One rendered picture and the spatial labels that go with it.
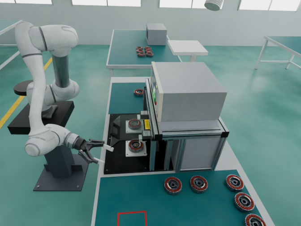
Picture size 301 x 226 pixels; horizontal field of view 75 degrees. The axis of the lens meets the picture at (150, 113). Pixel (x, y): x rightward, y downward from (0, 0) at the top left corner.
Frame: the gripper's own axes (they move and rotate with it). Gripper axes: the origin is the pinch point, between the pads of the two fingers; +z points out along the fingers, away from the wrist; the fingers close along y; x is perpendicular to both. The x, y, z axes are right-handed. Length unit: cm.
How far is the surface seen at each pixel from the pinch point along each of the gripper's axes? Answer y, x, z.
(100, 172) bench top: -4.4, -20.5, -1.9
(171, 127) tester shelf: -13.4, 28.1, 28.5
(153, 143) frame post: -8.4, 15.7, 22.9
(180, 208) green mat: 7, -8, 52
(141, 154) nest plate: -23.0, -7.8, 18.7
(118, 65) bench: -170, -4, -58
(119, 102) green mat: -85, -10, -21
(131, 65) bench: -175, 1, -41
